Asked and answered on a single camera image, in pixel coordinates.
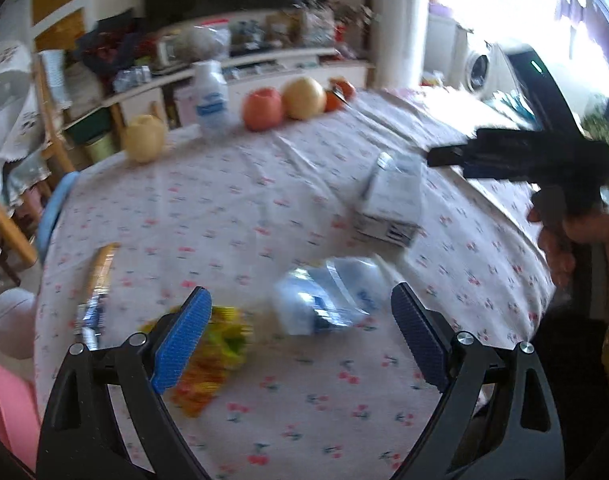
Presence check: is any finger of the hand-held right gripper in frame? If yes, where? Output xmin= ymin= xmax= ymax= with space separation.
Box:
xmin=467 ymin=128 xmax=536 ymax=154
xmin=427 ymin=144 xmax=536 ymax=179

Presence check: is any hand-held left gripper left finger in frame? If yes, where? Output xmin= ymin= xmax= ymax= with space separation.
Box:
xmin=37 ymin=286 xmax=214 ymax=480

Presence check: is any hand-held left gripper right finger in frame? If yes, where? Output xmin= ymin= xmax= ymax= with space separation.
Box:
xmin=390 ymin=282 xmax=565 ymax=480

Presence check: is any orange yellow snack packet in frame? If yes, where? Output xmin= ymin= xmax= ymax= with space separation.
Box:
xmin=134 ymin=304 xmax=255 ymax=418

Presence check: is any silver pouch with dark band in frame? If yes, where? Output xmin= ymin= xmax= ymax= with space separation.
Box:
xmin=351 ymin=151 xmax=427 ymax=249

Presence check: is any pink plastic stool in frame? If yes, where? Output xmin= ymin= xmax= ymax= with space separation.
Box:
xmin=0 ymin=350 xmax=41 ymax=461

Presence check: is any person's right hand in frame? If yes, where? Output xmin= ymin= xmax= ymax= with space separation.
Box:
xmin=527 ymin=206 xmax=609 ymax=289

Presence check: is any teal patterned cloth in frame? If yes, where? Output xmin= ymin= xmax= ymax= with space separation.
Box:
xmin=484 ymin=89 xmax=540 ymax=128

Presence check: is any white washing machine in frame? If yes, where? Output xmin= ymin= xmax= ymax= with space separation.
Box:
xmin=461 ymin=40 xmax=507 ymax=96

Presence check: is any gold stick packet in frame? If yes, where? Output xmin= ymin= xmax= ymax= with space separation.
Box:
xmin=74 ymin=242 xmax=122 ymax=348

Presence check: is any white curtain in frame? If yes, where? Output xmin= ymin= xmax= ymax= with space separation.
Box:
xmin=371 ymin=0 xmax=437 ymax=92

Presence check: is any white stool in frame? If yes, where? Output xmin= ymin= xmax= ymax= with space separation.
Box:
xmin=0 ymin=287 xmax=39 ymax=361

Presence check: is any large yellow pear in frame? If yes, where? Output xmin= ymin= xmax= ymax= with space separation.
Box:
xmin=282 ymin=76 xmax=328 ymax=121

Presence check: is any pale yellow pear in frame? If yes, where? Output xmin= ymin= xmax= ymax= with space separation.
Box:
xmin=122 ymin=114 xmax=168 ymax=164

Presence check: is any green waste bin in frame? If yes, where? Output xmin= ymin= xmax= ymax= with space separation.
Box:
xmin=83 ymin=132 xmax=119 ymax=166

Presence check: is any red orange apple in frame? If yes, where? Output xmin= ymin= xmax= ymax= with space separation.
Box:
xmin=242 ymin=87 xmax=284 ymax=132

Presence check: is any pink box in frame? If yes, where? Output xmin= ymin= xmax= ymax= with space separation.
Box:
xmin=172 ymin=85 xmax=201 ymax=128

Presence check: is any white bottle with blue label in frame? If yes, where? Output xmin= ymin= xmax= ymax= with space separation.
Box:
xmin=191 ymin=60 xmax=230 ymax=136

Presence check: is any wooden chair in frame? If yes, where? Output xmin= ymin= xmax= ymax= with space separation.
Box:
xmin=34 ymin=50 xmax=80 ymax=173

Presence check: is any white television cabinet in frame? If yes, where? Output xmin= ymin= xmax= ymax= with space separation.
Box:
xmin=64 ymin=7 xmax=377 ymax=133

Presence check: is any clear plastic bag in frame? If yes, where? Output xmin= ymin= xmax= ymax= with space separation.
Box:
xmin=177 ymin=25 xmax=232 ymax=63

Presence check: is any dark wrapped flower bouquet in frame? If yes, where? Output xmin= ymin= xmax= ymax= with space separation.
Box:
xmin=77 ymin=16 xmax=150 ymax=73

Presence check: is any white mesh food cover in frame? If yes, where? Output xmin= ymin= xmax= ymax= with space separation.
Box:
xmin=0 ymin=42 xmax=35 ymax=161

